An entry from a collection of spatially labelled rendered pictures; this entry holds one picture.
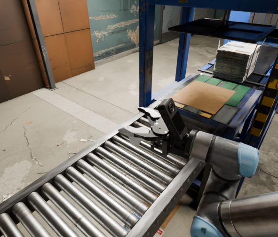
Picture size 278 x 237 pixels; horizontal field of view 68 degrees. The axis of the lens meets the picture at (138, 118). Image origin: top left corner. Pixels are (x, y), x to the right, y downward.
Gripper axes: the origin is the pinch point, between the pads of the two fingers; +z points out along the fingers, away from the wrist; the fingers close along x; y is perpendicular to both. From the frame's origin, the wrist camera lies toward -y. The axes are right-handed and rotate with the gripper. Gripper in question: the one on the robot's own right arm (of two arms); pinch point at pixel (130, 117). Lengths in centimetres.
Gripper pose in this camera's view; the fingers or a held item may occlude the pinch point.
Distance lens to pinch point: 63.0
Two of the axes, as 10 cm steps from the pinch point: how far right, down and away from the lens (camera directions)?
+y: 0.7, 7.7, 6.4
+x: 5.0, -5.8, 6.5
